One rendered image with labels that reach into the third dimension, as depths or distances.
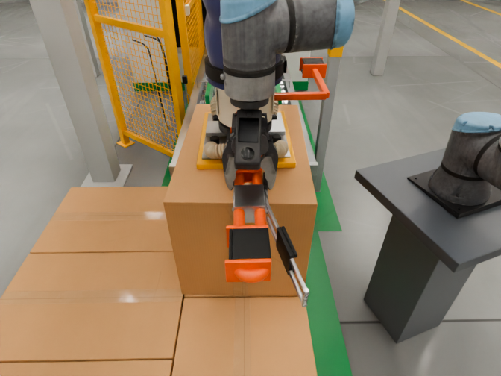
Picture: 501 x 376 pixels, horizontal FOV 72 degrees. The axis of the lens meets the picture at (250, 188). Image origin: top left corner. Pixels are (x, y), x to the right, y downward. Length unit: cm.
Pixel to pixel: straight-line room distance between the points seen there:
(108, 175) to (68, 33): 96
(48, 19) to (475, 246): 220
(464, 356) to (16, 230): 251
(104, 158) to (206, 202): 175
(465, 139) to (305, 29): 78
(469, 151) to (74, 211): 148
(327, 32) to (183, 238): 65
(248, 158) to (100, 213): 108
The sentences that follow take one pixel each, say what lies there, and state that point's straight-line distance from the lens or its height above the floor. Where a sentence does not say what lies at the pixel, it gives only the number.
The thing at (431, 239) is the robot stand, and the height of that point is 75.
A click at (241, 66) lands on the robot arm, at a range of 59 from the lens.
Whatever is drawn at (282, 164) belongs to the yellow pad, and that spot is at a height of 96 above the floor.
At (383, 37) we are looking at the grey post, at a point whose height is 44.
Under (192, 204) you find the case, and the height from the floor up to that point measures 94.
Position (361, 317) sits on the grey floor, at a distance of 186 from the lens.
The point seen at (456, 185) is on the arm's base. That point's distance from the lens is 132.
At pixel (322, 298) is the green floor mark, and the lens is 187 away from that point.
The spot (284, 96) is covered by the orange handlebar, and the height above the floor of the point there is 108.
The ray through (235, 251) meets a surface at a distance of 57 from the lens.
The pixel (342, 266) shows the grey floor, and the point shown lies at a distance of 203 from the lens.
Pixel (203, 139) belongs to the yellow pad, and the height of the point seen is 96.
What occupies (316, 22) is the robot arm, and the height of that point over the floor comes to 139.
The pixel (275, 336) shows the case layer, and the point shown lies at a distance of 112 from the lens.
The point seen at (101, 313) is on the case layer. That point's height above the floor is 54.
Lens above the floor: 152
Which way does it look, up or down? 38 degrees down
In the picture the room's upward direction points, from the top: straight up
